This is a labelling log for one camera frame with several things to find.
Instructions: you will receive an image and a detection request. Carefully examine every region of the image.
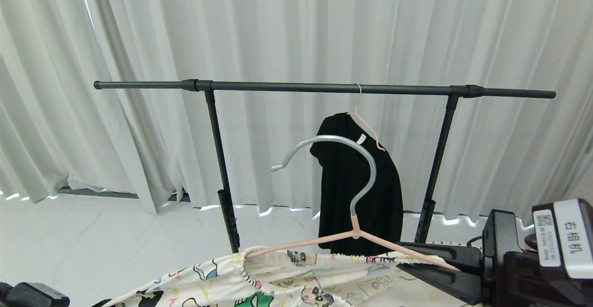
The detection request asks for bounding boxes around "cream printed garment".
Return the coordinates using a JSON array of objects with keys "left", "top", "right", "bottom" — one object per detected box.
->
[{"left": 104, "top": 246, "right": 464, "bottom": 307}]

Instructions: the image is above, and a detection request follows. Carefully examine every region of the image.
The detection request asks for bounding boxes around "pink clothes hanger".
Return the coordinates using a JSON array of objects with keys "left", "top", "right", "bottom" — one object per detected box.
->
[
  {"left": 245, "top": 135, "right": 460, "bottom": 271},
  {"left": 347, "top": 84, "right": 386, "bottom": 152}
]

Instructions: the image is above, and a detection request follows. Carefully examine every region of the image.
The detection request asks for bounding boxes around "black garment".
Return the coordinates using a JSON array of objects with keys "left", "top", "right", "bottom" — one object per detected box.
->
[{"left": 309, "top": 113, "right": 404, "bottom": 257}]

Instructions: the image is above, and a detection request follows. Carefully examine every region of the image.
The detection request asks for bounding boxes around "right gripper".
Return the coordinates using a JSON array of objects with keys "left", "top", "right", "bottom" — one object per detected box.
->
[{"left": 396, "top": 210, "right": 593, "bottom": 307}]

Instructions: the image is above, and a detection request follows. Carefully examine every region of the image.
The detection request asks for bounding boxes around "black clothes rack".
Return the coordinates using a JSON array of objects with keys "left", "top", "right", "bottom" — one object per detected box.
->
[{"left": 94, "top": 79, "right": 556, "bottom": 254}]

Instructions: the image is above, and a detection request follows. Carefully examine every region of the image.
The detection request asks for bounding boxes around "white curtain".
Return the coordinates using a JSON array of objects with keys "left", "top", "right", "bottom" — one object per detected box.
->
[{"left": 0, "top": 0, "right": 593, "bottom": 228}]

